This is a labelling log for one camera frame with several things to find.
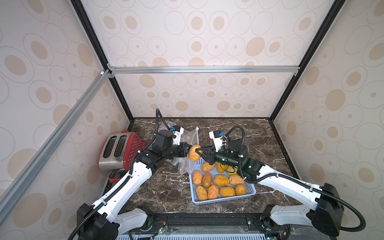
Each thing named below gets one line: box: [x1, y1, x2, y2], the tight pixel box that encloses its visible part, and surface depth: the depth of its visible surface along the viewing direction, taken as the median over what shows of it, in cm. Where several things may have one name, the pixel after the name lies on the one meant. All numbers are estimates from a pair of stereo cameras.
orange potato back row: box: [201, 162, 216, 173], surface depth 90 cm
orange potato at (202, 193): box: [196, 185, 208, 201], surface depth 80 cm
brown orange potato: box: [202, 173, 213, 189], surface depth 85 cm
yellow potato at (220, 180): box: [213, 174, 230, 187], surface depth 85 cm
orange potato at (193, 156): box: [189, 145, 202, 161], surface depth 70 cm
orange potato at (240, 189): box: [235, 183, 246, 196], surface depth 79 cm
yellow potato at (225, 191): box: [219, 186, 236, 197], surface depth 81 cm
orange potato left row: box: [192, 170, 203, 186], surface depth 85 cm
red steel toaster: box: [98, 130, 146, 174], surface depth 84 cm
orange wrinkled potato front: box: [207, 184, 219, 200], surface depth 81 cm
